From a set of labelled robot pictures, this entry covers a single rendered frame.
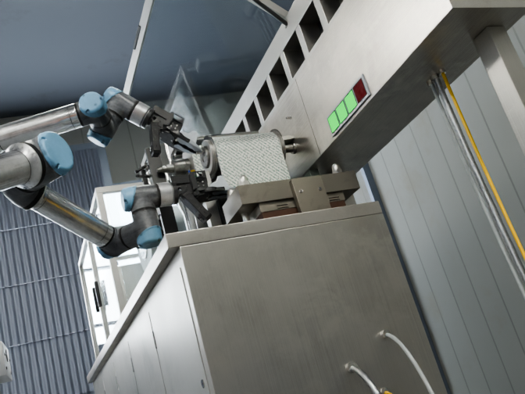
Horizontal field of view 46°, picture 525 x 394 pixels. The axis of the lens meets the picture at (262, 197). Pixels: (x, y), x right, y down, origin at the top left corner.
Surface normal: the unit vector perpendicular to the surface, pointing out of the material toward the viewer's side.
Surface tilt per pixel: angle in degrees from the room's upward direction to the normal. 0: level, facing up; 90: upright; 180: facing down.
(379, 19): 90
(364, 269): 90
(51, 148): 86
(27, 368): 90
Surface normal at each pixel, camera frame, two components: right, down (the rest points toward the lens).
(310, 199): 0.33, -0.40
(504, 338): -0.93, 0.16
